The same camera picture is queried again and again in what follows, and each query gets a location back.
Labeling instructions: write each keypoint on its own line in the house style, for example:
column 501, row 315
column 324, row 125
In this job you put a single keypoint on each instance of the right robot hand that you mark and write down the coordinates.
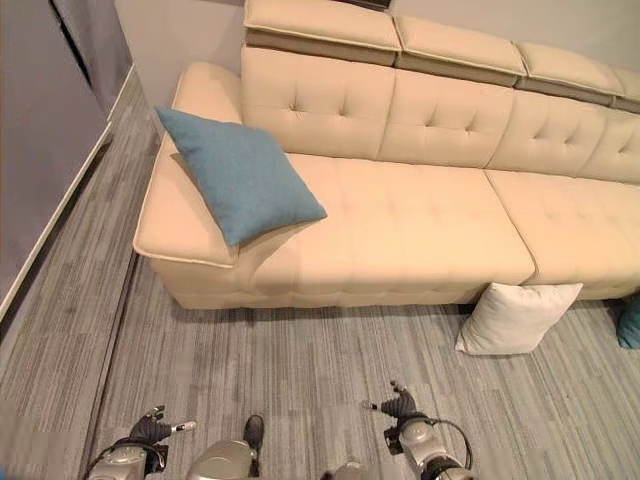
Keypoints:
column 397, row 404

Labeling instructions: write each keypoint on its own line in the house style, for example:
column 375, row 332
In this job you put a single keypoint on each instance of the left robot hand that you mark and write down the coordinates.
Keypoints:
column 152, row 426

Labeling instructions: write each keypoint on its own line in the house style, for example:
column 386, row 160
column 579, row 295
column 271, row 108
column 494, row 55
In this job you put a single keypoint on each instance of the cream leather sofa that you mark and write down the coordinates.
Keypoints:
column 415, row 210

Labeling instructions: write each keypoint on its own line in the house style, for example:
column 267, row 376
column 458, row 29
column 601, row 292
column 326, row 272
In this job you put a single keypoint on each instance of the dark robot foot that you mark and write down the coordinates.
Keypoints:
column 255, row 431

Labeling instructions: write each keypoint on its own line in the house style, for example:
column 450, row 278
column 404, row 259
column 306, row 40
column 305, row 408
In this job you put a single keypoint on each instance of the white square cushion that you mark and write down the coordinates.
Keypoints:
column 515, row 320

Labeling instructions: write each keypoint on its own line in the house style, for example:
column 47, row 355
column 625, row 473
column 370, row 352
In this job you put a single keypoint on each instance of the white baseboard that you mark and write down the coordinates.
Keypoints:
column 60, row 200

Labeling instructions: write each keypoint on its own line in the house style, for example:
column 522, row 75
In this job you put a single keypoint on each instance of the teal cushion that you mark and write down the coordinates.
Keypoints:
column 630, row 327

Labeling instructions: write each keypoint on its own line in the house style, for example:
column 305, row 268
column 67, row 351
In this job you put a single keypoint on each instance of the blue square cushion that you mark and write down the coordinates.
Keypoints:
column 245, row 185

